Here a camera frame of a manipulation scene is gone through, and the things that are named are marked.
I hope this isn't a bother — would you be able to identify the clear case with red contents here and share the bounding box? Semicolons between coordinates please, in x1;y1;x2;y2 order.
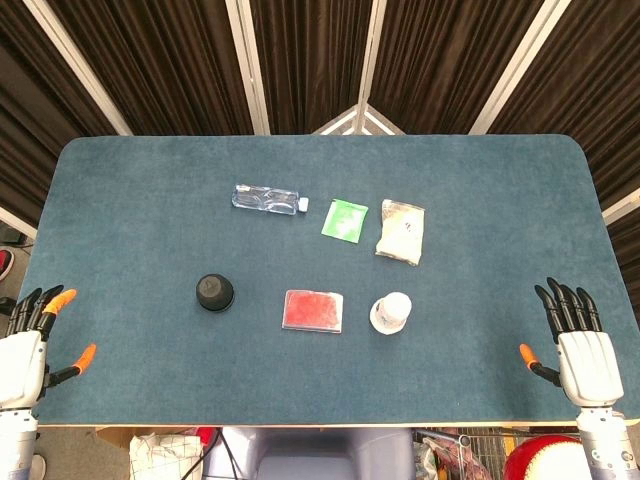
281;289;345;335

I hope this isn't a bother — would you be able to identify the blue felt table cover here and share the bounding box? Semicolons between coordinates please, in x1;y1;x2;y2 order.
0;133;640;429

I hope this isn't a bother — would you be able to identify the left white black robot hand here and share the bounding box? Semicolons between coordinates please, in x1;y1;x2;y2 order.
0;284;98;410

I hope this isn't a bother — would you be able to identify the black cable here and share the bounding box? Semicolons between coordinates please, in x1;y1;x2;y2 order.
183;428;227;480

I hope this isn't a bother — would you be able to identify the clear plastic water bottle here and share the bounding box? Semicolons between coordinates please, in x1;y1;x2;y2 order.
230;183;310;216

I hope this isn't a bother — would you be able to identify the metal wire cart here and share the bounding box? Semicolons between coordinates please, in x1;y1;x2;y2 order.
413;428;581;480

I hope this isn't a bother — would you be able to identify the brown cardboard box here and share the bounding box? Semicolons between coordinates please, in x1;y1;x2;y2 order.
96;427;151;455

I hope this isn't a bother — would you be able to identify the red and white ball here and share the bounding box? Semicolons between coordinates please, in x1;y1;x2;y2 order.
502;434;590;480

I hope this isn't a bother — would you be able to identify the dark brown pleated curtain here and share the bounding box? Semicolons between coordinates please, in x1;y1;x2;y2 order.
488;0;640;212
0;0;120;227
46;0;255;136
368;0;547;135
249;0;375;135

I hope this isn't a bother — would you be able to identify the black jar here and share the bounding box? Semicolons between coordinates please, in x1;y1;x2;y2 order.
195;272;235;310

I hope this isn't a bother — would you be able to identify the red and white shoe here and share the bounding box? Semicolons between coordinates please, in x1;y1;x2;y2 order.
0;245;17;282

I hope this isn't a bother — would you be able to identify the white frame post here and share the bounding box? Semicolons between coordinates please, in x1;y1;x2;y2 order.
224;0;272;135
22;0;134;136
351;0;389;135
468;0;559;135

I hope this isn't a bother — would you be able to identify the white checked bag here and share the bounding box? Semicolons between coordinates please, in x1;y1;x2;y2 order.
129;433;204;480

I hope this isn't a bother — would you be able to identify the stack of white paper cups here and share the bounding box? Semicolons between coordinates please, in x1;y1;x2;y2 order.
369;292;413;335

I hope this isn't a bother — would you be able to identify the grey purple robot torso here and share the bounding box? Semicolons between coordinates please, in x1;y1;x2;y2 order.
221;427;417;480

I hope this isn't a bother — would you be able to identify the green foil sachet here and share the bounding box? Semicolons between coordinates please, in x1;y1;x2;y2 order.
320;198;370;245

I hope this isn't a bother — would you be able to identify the beige snack bag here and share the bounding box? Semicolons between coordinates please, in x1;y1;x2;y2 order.
374;198;427;267

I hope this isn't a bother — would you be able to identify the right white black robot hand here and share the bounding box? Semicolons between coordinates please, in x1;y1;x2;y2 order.
518;277;625;409

